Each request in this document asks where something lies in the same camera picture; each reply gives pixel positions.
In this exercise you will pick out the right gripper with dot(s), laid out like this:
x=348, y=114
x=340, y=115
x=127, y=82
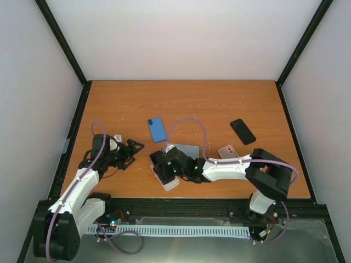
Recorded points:
x=167, y=175

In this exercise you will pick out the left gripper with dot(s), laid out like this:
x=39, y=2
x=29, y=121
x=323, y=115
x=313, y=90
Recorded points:
x=128, y=154

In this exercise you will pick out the white phone case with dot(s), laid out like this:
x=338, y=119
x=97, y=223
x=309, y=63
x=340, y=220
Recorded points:
x=168, y=186

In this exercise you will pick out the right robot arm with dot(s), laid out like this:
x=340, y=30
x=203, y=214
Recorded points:
x=268, y=174

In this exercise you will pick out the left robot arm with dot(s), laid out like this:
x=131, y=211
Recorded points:
x=57, y=231

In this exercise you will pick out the light blue phone case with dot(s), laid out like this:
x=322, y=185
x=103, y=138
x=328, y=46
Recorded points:
x=189, y=150

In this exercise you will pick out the blue phone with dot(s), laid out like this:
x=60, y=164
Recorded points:
x=157, y=129

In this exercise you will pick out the pink phone case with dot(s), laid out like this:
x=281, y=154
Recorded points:
x=227, y=152

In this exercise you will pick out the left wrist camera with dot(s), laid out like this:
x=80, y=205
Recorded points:
x=115, y=142

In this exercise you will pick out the black aluminium frame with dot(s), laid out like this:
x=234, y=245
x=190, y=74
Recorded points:
x=308, y=208

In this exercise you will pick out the light blue cable duct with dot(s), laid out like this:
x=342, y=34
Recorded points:
x=182, y=231

